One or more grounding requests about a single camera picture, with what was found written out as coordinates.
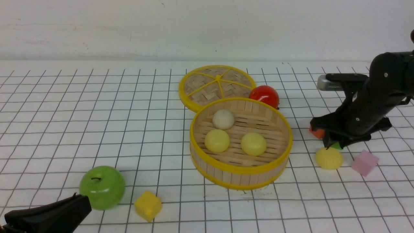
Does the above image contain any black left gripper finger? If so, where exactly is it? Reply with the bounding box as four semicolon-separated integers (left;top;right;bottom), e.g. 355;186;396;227
2;193;92;233

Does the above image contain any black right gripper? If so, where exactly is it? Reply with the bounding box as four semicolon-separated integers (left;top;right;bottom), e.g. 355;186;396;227
310;52;413;149

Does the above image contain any yellow bun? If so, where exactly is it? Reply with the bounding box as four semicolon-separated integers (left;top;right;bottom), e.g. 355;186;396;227
240;132;267;156
315;147;343;170
204;129;230;153

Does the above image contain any white bun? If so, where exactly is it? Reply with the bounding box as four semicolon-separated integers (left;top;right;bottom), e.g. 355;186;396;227
212;109;235;131

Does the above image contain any bamboo steamer tray yellow rim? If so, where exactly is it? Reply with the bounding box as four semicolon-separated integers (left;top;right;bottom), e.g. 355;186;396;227
189;98;293;190

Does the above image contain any bamboo steamer lid yellow rim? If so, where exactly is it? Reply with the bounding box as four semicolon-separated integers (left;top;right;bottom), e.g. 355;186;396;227
178;65;256;112

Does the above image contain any orange cube block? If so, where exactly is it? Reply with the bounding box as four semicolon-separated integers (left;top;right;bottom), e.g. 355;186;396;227
309;127;325;139

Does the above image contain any green cube block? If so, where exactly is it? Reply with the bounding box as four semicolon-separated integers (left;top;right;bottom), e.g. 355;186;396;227
329;142;343;150

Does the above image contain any pink cube block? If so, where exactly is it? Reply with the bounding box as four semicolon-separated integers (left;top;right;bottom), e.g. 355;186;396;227
351;150;379;177

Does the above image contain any green apple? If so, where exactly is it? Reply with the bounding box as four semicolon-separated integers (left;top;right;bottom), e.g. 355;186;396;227
79;166;125;210

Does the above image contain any red tomato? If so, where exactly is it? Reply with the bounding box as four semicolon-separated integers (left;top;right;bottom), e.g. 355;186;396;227
249;85;280;110

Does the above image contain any yellow cube block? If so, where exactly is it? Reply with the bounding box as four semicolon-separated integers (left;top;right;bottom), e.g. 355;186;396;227
134;190;162;222

